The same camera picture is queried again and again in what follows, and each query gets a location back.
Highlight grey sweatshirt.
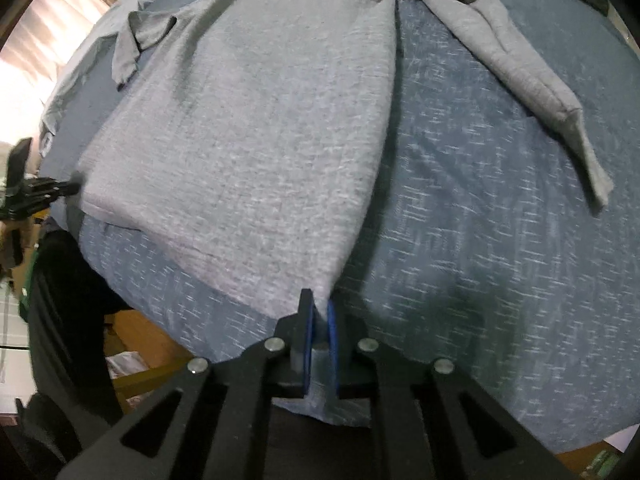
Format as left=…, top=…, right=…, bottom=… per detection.
left=67, top=0, right=615, bottom=426

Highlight beige curtain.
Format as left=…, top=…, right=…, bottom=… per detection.
left=1, top=0, right=108, bottom=144

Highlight dark blue bed sheet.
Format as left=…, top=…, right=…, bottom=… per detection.
left=41, top=0, right=639, bottom=452

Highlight light grey blanket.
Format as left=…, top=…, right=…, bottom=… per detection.
left=39, top=0, right=155, bottom=157

